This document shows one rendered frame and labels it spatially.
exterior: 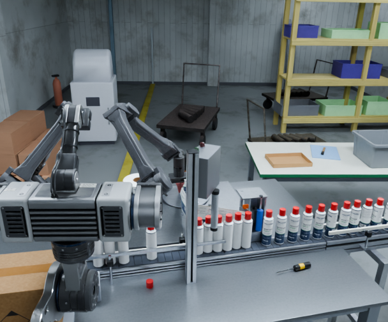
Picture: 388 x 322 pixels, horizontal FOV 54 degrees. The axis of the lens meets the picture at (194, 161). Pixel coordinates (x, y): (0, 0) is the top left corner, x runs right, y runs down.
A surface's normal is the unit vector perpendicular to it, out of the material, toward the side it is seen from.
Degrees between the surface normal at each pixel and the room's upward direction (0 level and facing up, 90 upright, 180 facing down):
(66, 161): 44
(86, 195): 0
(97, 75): 71
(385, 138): 85
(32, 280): 0
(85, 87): 90
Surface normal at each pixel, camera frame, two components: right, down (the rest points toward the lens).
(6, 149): -0.04, 0.39
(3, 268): 0.02, -0.92
